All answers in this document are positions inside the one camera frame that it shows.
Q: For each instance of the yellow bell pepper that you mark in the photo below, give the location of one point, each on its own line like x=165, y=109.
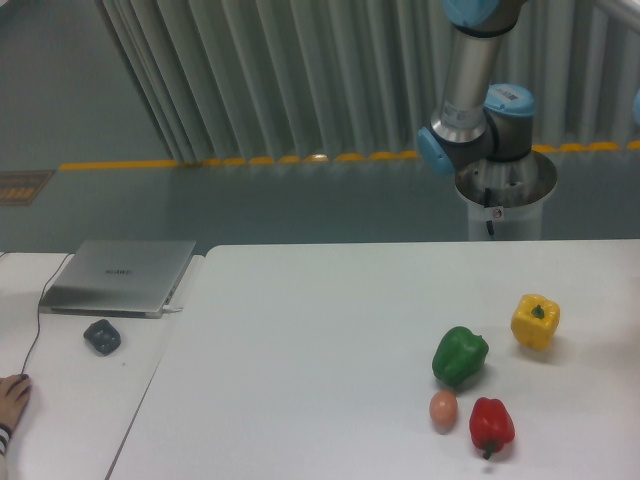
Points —
x=535, y=321

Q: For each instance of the brown egg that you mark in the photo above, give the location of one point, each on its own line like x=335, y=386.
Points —
x=443, y=409

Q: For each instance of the small black plastic tray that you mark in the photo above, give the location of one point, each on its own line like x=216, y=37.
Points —
x=102, y=337

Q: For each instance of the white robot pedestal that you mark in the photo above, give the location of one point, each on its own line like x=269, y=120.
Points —
x=505, y=200

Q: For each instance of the striped sleeve forearm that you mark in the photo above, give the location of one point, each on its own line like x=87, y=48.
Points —
x=5, y=438

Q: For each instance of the white pleated curtain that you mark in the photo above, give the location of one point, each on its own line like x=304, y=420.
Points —
x=279, y=79

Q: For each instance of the green bell pepper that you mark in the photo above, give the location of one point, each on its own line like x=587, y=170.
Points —
x=460, y=355

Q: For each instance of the person's hand on mouse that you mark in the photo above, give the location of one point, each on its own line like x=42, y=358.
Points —
x=14, y=396

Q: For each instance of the red bell pepper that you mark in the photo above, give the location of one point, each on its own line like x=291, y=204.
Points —
x=491, y=426

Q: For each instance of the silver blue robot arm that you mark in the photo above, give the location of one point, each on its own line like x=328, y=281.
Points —
x=475, y=121

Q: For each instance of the silver closed laptop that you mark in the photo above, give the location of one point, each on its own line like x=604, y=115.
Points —
x=119, y=278

